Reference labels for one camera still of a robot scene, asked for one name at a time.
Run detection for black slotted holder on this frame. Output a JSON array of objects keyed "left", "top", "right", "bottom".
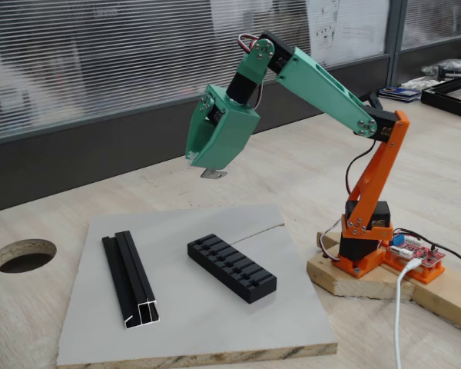
[{"left": 187, "top": 233, "right": 278, "bottom": 305}]

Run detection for red controller board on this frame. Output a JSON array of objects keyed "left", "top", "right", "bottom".
[{"left": 386, "top": 230, "right": 446, "bottom": 268}]

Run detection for white USB cable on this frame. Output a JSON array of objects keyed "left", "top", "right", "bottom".
[{"left": 393, "top": 256, "right": 422, "bottom": 369}]

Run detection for orange plastic box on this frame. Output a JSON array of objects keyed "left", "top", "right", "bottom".
[{"left": 383, "top": 249, "right": 446, "bottom": 284}]

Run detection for black power cable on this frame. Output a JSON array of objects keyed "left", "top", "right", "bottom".
[{"left": 395, "top": 228, "right": 461, "bottom": 272}]

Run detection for small metal bracket piece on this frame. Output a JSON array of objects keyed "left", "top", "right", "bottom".
[{"left": 199, "top": 167, "right": 228, "bottom": 180}]

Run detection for black triangular stand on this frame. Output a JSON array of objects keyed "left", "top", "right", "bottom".
[{"left": 363, "top": 91, "right": 386, "bottom": 113}]

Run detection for clear bag with parts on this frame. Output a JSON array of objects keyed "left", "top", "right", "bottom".
[{"left": 421, "top": 57, "right": 461, "bottom": 84}]

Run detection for white plastic bags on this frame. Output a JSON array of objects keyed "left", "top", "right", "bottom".
[{"left": 401, "top": 75, "right": 441, "bottom": 91}]

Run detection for black rectangular frame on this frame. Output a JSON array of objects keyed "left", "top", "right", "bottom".
[{"left": 420, "top": 71, "right": 461, "bottom": 122}]

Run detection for black aluminium profile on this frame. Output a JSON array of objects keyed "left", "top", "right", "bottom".
[{"left": 101, "top": 229, "right": 162, "bottom": 331}]

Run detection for wooden batten with screws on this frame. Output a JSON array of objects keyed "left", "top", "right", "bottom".
[{"left": 317, "top": 229, "right": 343, "bottom": 267}]

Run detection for wooden base plank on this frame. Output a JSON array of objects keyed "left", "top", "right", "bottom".
[{"left": 306, "top": 253, "right": 461, "bottom": 335}]

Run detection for grey chipboard panel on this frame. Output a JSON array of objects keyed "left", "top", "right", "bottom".
[{"left": 56, "top": 202, "right": 339, "bottom": 367}]

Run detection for servo wire bundle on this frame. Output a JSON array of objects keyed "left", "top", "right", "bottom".
[
  {"left": 345, "top": 138, "right": 377, "bottom": 197},
  {"left": 237, "top": 33, "right": 264, "bottom": 111},
  {"left": 317, "top": 218, "right": 343, "bottom": 266}
]

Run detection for stack of blue cards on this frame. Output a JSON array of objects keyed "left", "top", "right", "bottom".
[{"left": 378, "top": 87, "right": 423, "bottom": 103}]

